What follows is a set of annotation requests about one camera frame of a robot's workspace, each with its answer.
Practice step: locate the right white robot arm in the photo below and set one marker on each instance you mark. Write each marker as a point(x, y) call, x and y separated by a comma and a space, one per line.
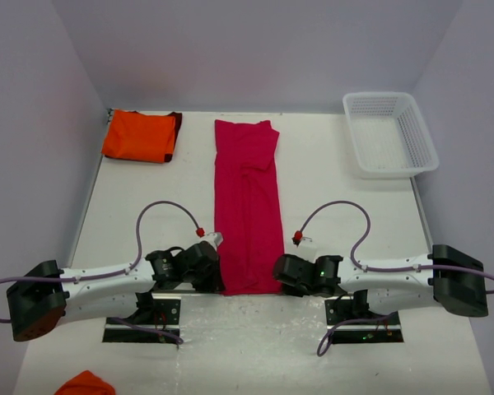
point(445, 277)

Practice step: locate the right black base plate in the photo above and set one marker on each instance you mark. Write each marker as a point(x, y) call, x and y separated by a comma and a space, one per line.
point(342, 308)

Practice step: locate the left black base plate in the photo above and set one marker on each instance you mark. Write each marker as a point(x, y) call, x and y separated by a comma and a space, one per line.
point(156, 321)

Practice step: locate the orange cloth at bottom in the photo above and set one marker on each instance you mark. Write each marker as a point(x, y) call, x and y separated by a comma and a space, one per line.
point(86, 383)

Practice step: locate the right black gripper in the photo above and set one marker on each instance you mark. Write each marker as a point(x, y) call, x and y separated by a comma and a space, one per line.
point(291, 290)

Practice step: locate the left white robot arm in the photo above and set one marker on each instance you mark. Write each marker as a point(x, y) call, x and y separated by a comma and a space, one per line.
point(48, 297)

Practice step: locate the white plastic basket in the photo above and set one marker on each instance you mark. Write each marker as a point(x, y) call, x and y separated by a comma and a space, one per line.
point(389, 136)

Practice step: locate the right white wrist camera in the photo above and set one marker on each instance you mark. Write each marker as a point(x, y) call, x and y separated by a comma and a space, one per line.
point(307, 249)

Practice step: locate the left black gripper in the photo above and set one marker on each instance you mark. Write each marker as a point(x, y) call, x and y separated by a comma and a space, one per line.
point(214, 283)

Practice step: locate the folded orange t shirt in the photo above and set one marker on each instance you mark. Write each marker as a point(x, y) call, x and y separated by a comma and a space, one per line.
point(140, 137)

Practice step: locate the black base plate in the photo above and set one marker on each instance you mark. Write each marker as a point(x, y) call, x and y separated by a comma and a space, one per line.
point(156, 321)
point(342, 308)

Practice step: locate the pink t shirt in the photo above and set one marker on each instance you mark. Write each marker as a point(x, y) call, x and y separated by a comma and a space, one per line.
point(247, 208)

